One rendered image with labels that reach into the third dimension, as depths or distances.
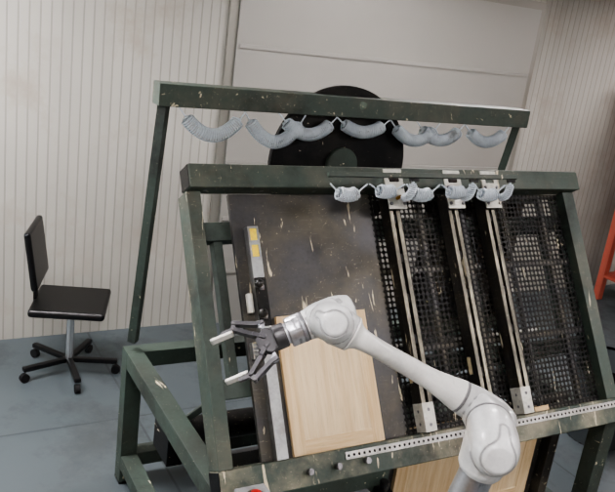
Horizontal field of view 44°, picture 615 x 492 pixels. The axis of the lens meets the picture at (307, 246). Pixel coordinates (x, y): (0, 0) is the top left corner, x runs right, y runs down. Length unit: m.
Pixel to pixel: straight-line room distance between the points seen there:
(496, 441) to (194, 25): 4.29
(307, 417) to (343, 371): 0.26
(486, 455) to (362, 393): 1.25
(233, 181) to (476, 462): 1.56
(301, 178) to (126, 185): 2.73
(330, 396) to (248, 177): 0.98
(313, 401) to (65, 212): 3.09
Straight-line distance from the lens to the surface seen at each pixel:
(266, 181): 3.19
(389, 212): 3.49
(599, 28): 8.27
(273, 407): 3.08
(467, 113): 4.29
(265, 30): 5.96
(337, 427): 3.23
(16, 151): 5.59
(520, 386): 3.78
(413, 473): 3.82
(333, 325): 2.00
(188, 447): 3.31
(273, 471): 3.06
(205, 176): 3.08
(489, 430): 2.16
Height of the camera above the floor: 2.59
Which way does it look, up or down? 17 degrees down
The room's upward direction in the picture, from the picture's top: 8 degrees clockwise
